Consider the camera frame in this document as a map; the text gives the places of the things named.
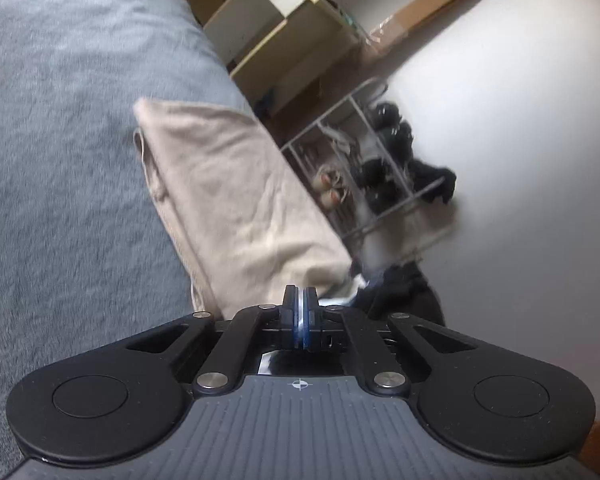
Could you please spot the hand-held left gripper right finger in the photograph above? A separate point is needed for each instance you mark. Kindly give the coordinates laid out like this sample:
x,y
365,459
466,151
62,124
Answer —
x,y
311,310

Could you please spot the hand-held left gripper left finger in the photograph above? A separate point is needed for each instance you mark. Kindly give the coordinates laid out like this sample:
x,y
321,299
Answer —
x,y
290,310

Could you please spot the black garment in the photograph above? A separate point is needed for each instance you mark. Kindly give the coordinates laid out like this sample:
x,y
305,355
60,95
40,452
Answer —
x,y
405,295

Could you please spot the white cloth piece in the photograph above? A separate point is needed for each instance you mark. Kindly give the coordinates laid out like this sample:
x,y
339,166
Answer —
x,y
362,290

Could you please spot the pink soled shoe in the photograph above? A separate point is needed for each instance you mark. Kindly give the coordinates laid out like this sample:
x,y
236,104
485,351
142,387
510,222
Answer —
x,y
336,198
327,180

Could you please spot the black shoe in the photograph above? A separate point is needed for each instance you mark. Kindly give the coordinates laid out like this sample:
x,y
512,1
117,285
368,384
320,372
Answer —
x,y
376,172
432,180
387,199
391,121

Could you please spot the beige folded garment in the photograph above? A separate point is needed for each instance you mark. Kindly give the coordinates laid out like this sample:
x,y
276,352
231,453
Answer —
x,y
230,185

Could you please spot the pale shoe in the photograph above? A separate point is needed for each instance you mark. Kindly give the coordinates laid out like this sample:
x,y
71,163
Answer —
x,y
344,141

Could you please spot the grey metal shoe rack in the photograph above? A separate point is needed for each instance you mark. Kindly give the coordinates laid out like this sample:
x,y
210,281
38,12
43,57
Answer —
x,y
330,115

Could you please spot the cardboard piece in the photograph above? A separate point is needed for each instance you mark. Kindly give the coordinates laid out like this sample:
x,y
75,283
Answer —
x,y
430,0

